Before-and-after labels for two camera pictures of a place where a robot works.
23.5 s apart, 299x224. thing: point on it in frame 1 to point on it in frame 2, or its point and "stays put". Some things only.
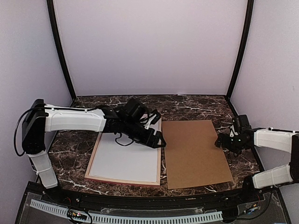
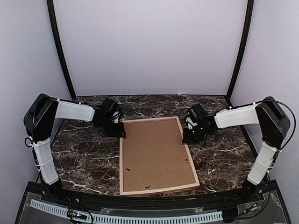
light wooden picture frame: x=134 y=163 to x=153 y=158
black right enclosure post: x=246 y=38 stays put
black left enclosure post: x=61 y=56 stays put
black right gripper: x=225 y=143 to x=187 y=139
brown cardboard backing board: x=192 y=157 to x=154 y=156
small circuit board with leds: x=76 y=215 stays put
